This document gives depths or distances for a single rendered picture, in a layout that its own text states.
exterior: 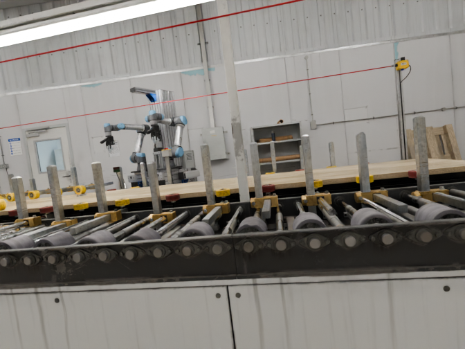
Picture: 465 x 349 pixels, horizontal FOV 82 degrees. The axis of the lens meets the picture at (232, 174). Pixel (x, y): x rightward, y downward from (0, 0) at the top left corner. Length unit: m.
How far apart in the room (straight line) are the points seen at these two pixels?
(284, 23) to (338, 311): 5.35
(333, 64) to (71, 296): 5.38
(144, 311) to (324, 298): 0.59
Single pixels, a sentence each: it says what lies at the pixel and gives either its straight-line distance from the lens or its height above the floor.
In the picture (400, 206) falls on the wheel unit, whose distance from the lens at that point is 1.17.
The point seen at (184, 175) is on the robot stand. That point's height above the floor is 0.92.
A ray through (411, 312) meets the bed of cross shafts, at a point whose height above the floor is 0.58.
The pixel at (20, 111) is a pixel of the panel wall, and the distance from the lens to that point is 6.97.
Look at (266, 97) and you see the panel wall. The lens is 5.38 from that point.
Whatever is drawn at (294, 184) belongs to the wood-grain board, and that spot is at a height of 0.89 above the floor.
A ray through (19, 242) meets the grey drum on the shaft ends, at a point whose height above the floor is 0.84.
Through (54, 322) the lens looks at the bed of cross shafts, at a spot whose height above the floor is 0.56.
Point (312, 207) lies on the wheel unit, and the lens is 1.37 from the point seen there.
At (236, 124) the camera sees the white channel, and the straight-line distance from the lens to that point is 1.46.
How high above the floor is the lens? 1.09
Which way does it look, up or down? 4 degrees down
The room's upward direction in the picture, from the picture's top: 7 degrees counter-clockwise
